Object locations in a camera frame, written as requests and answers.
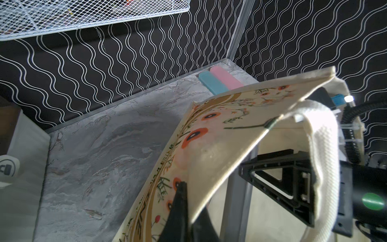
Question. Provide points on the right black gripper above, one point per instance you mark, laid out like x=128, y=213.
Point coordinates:
x=287, y=178

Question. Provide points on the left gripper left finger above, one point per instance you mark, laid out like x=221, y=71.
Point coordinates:
x=176, y=228

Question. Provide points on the grey pencil case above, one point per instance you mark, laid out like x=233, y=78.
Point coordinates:
x=236, y=209

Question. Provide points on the pink pencil case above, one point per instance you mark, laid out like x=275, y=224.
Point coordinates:
x=226, y=78

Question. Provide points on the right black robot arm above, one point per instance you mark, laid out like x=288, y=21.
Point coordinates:
x=352, y=131

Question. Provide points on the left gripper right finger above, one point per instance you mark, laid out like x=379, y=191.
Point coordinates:
x=202, y=229

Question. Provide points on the cream canvas tote bag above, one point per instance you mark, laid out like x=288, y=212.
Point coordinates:
x=216, y=135

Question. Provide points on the white wire mesh basket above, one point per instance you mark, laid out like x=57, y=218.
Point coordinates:
x=23, y=19

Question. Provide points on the brown lidded storage box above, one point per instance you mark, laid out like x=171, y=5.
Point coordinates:
x=24, y=153

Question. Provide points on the teal translucent pencil case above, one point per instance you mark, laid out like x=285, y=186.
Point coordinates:
x=214, y=85

